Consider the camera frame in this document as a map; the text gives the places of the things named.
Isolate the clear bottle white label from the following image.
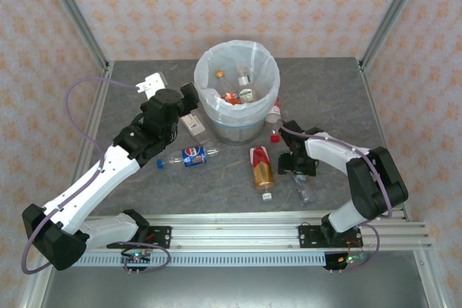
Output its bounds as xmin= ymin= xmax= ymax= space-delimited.
xmin=180 ymin=112 xmax=212 ymax=145

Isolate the aluminium base beam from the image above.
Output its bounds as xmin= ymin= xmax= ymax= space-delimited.
xmin=84 ymin=212 xmax=433 ymax=251

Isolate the clear bottle red cap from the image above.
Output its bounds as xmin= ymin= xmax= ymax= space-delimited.
xmin=265 ymin=97 xmax=286 ymax=143

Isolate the copper and red plastic bottle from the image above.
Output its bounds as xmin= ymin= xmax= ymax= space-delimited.
xmin=248 ymin=145 xmax=276 ymax=202

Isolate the small circuit board with LEDs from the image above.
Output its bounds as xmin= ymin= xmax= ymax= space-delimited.
xmin=121 ymin=249 xmax=152 ymax=265
xmin=334 ymin=252 xmax=367 ymax=265

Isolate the crushed clear plastic bottle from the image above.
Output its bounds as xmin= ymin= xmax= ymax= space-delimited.
xmin=292 ymin=173 xmax=313 ymax=203

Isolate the aluminium table side rail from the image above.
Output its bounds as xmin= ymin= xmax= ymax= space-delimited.
xmin=71 ymin=61 xmax=116 ymax=179
xmin=357 ymin=58 xmax=412 ymax=221

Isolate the Pepsi bottle blue cap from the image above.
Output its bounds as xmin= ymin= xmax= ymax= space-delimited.
xmin=156 ymin=145 xmax=220 ymax=170

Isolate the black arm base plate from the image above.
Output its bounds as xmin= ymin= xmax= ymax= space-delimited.
xmin=298 ymin=224 xmax=363 ymax=250
xmin=108 ymin=226 xmax=173 ymax=250

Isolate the white trash bin with liner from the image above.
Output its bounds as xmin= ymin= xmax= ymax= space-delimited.
xmin=193 ymin=40 xmax=282 ymax=129

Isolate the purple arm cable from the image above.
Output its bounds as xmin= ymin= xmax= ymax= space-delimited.
xmin=20 ymin=76 xmax=171 ymax=276
xmin=278 ymin=122 xmax=394 ymax=272

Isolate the small clear bottle grey cap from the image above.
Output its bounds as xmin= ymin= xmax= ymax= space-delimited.
xmin=235 ymin=66 xmax=253 ymax=87

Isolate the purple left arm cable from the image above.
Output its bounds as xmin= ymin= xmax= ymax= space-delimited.
xmin=20 ymin=76 xmax=171 ymax=276

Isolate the green white labelled bottle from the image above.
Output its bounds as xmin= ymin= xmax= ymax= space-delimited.
xmin=238 ymin=87 xmax=258 ymax=105

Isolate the clear plastic bin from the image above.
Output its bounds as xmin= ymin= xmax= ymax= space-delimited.
xmin=201 ymin=105 xmax=270 ymax=146

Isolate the aluminium frame post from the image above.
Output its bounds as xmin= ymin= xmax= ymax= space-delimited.
xmin=37 ymin=0 xmax=111 ymax=73
xmin=359 ymin=0 xmax=432 ymax=71

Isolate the slotted grey cable duct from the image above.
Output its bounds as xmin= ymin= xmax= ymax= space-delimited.
xmin=77 ymin=252 xmax=365 ymax=268

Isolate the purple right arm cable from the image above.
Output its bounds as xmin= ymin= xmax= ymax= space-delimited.
xmin=278 ymin=122 xmax=394 ymax=272

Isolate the grey metal shelf plate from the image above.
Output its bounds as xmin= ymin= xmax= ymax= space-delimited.
xmin=39 ymin=266 xmax=427 ymax=308

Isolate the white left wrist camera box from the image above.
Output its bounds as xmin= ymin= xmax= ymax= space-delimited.
xmin=136 ymin=72 xmax=169 ymax=98

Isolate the clear bottle orange cap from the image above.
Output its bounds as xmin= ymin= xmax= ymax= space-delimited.
xmin=214 ymin=71 xmax=243 ymax=106

